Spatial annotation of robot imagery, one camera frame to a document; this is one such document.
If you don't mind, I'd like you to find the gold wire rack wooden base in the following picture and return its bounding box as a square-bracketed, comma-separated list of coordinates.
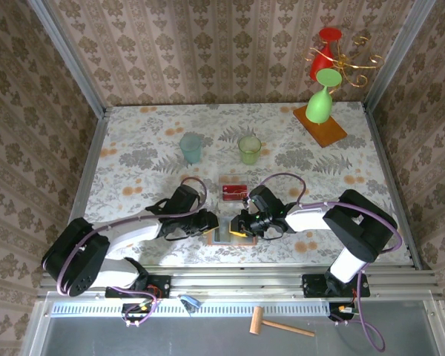
[292, 35, 386, 148]

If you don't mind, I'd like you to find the green translucent plastic cup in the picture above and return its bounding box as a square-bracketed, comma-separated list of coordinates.
[238, 134, 263, 166]

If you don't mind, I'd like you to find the aluminium table side rail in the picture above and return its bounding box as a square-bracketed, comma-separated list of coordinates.
[362, 103, 424, 271]
[68, 106, 111, 227]

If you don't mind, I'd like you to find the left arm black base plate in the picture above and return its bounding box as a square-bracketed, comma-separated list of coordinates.
[104, 274, 171, 300]

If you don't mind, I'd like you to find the red plastic wine glass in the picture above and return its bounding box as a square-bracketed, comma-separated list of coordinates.
[309, 27, 344, 82]

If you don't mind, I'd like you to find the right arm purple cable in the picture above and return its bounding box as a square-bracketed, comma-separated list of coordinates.
[259, 172, 404, 352]

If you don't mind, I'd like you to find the small blue tag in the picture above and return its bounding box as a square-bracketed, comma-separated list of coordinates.
[179, 294, 202, 311]

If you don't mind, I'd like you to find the white slotted cable duct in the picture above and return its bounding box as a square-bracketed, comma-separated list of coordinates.
[50, 302, 333, 318]

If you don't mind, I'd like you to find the grey metal sheet panel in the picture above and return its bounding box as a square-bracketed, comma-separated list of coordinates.
[33, 300, 444, 356]

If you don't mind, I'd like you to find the small wooden mallet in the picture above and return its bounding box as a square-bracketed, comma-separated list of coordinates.
[248, 306, 316, 338]

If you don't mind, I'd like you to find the aluminium front frame rail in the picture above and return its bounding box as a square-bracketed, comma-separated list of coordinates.
[36, 263, 444, 300]

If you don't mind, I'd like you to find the green plastic wine glass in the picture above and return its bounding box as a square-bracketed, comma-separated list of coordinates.
[305, 68, 343, 124]

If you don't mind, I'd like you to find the aluminium frame post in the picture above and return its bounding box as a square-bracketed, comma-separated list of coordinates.
[26, 0, 108, 119]
[366, 0, 438, 108]

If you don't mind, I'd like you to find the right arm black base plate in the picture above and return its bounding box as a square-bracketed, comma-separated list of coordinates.
[302, 272, 371, 299]

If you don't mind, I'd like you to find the blue translucent plastic cup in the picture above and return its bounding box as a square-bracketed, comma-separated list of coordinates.
[179, 133, 203, 165]

